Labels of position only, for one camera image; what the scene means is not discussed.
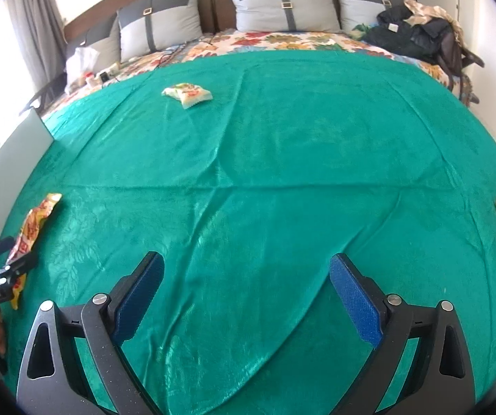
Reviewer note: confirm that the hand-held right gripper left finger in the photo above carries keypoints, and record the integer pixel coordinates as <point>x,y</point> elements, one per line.
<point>137,302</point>

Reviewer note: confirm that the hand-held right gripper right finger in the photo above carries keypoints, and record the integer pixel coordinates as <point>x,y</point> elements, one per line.
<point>356,302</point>

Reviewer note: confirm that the yellow red snack packet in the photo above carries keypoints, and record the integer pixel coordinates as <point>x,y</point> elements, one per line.
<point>36,220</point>

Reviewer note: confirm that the white cardboard box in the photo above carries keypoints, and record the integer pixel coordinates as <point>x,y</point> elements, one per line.
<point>27,138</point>

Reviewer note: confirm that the pale yellow snack packet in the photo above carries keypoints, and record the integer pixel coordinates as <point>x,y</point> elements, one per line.
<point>187,94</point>

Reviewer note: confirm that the green blanket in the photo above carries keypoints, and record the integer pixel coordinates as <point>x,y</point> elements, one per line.
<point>273,160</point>

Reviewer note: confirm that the dark wooden chair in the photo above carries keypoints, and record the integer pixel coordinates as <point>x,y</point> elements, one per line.
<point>49,90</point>

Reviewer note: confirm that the white bottle red cap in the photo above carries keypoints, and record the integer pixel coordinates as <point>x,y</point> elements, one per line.
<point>91,81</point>

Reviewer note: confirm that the black charger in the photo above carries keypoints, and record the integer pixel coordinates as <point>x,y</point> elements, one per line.
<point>104,77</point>

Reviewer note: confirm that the clear plastic bag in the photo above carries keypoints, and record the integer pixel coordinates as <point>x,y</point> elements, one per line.
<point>81,62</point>

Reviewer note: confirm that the white power strip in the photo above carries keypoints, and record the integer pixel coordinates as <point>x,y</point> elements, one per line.
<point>113,68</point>

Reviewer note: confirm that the grey two-tone pillow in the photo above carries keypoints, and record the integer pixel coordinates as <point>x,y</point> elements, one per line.
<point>103,45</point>
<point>356,8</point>
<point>161,30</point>
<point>273,8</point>

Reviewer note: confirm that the grey curtain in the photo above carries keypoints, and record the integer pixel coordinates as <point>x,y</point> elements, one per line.
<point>36,21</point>

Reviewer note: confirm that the brown handbag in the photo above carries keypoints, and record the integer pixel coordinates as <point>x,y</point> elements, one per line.
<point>451,52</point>

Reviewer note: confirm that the black clothes pile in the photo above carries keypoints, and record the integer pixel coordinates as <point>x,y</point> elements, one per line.
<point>403,36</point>

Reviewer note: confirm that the small green cloth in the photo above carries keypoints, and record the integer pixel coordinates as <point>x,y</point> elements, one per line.
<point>364,29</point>

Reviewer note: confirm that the floral bedsheet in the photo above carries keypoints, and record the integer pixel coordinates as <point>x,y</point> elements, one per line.
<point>273,41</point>

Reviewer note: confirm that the beige garment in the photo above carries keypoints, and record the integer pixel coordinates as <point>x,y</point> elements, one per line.
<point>425,11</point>

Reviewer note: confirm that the brown headboard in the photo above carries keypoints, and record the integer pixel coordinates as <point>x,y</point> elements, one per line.
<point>213,4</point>

